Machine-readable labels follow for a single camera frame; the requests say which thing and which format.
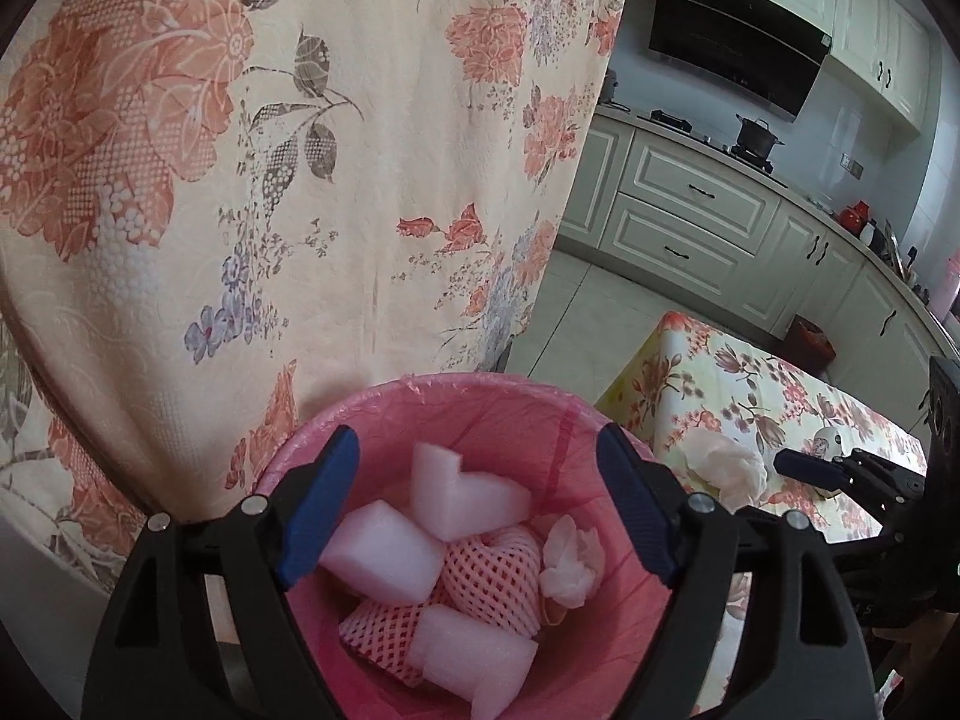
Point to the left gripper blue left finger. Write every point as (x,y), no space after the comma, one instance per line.
(309,501)

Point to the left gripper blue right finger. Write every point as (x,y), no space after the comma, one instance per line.
(646,496)

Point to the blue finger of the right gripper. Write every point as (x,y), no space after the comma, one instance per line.
(827,475)

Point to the white paper towel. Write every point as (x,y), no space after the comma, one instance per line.
(738,474)

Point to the white foam block square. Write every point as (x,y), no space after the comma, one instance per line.
(385,557)

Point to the white L-shaped foam piece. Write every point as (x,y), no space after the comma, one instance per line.
(451,504)

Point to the pink foam net with orange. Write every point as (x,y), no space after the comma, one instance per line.
(381,635)

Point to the pink lined trash bin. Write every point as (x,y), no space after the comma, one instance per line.
(544,439)

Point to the lower kitchen cabinets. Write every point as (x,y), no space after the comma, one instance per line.
(676,214)

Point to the kitchen cabinets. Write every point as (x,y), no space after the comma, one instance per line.
(676,214)
(881,45)

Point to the upper kitchen cabinets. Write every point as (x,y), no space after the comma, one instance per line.
(881,45)

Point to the small red floor bin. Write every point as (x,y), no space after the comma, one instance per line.
(807,347)

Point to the floral tablecloth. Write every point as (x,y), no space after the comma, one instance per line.
(759,624)

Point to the red kettle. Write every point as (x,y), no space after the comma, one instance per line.
(854,217)

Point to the floral curtain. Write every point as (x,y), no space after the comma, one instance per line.
(220,216)

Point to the black cooking pot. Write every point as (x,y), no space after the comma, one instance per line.
(754,143)

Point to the gas stove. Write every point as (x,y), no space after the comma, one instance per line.
(679,124)

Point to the black range hood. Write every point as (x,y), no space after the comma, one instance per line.
(758,46)

